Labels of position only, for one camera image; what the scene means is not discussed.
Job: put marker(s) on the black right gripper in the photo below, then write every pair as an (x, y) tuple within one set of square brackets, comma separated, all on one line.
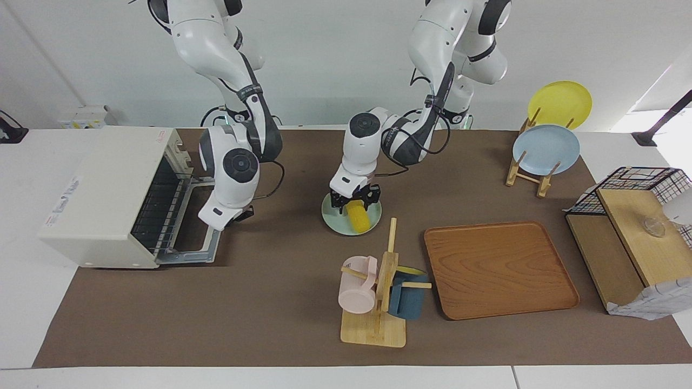
[(244, 214)]

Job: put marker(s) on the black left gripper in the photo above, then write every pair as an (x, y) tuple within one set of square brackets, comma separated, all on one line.
[(357, 193)]

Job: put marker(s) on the yellow corn cob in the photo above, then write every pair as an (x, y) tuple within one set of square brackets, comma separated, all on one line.
[(358, 217)]

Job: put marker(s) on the pale green plate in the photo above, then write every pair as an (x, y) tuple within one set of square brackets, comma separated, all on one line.
[(336, 222)]

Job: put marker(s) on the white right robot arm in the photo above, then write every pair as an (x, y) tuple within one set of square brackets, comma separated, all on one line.
[(238, 167)]

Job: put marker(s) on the metal oven rack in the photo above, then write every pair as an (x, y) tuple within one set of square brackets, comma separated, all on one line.
[(157, 210)]

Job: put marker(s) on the white toaster oven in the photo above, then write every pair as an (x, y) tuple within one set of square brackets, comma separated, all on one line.
[(92, 200)]

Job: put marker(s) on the pink mug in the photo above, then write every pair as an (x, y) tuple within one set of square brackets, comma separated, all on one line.
[(357, 294)]

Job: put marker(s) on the brown table mat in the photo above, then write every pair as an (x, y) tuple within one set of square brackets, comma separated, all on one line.
[(270, 302)]

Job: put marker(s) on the dark blue mug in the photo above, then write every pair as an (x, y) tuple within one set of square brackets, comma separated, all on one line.
[(408, 302)]

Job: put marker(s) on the wooden mug tree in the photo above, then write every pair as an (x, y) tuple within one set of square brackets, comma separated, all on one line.
[(373, 329)]

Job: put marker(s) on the brown wooden tray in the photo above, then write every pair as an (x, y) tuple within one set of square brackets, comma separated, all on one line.
[(497, 270)]

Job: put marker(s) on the wooden dish rack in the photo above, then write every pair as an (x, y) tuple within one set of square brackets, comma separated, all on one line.
[(516, 174)]

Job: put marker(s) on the light blue plate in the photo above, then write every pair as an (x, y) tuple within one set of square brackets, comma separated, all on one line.
[(546, 151)]

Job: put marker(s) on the yellow plate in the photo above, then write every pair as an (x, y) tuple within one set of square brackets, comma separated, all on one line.
[(559, 102)]

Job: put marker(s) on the wooden box base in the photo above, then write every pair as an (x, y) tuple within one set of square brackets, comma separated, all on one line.
[(600, 259)]

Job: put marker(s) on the light wooden lid board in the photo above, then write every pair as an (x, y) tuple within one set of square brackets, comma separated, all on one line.
[(638, 248)]

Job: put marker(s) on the small clear glass cup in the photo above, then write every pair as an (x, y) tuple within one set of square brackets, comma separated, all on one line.
[(655, 228)]

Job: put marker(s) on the black stand pole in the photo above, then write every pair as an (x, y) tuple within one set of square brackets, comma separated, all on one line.
[(662, 121)]

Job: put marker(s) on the wooden shelf box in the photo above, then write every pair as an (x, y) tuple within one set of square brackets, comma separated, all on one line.
[(659, 302)]

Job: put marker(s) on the white rounded object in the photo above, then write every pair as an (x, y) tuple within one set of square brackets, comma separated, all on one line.
[(681, 209)]

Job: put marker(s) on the black clamp mount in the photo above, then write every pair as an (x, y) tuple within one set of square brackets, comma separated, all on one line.
[(11, 132)]

